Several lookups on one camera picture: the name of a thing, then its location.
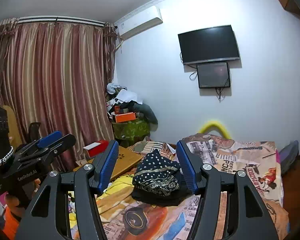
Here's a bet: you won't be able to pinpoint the wooden lap desk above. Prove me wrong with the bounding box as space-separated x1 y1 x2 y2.
74 145 143 180

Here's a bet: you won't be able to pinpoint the white crumpled cloth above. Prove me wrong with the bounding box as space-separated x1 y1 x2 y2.
107 83 144 105

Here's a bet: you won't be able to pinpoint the orange box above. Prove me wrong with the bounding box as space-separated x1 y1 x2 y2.
115 112 137 123

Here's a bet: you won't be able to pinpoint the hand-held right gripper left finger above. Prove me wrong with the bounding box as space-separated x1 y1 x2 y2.
15 139 120 240

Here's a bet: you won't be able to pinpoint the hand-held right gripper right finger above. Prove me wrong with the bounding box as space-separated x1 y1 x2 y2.
176 139 283 240

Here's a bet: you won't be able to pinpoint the curtain rod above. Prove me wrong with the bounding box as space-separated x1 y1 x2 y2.
0 16 114 29

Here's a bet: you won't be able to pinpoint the yellow curved cushion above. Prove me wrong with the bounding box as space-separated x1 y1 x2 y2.
199 120 232 139

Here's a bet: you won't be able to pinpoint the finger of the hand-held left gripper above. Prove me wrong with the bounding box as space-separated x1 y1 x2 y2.
22 130 62 153
40 134 77 157

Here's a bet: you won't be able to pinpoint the black wall television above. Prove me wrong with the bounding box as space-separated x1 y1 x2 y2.
178 25 241 65

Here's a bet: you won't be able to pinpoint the black clothes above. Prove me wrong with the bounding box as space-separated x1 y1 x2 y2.
131 172 193 207

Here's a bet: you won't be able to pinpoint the striped pink beige curtain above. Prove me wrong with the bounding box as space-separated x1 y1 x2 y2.
0 17 117 175

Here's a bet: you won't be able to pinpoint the grey purple backpack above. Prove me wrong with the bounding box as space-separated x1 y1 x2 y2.
277 140 300 175

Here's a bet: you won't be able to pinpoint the black white braided cord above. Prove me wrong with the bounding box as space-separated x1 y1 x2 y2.
0 146 14 167

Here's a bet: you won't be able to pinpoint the person's left hand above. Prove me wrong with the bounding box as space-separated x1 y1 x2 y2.
4 194 23 214

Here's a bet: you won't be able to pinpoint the beige striped cloth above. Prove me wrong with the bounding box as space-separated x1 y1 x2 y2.
134 137 177 155

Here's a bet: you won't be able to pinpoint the navy patterned hooded garment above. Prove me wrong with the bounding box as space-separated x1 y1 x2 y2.
132 149 182 197

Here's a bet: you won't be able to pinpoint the rounded wooden board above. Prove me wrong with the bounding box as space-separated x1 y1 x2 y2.
2 104 23 144

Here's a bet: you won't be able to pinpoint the white air conditioner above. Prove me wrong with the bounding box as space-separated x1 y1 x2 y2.
114 6 163 40

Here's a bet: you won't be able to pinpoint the yellow cloth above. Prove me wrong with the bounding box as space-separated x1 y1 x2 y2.
69 174 140 230

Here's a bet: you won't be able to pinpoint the grey garment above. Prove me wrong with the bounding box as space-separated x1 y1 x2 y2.
132 103 158 132

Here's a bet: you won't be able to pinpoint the red white box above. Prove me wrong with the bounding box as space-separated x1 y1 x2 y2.
83 140 109 158

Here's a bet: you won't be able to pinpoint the small black wall monitor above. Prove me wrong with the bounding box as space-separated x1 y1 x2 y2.
196 61 231 89

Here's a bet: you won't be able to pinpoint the black mesh chair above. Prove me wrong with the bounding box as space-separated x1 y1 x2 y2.
24 122 41 143

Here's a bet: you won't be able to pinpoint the printed bed sheet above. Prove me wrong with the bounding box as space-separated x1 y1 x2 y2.
96 133 290 240

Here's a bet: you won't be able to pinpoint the dark red box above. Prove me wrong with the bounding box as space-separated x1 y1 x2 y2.
114 105 130 114

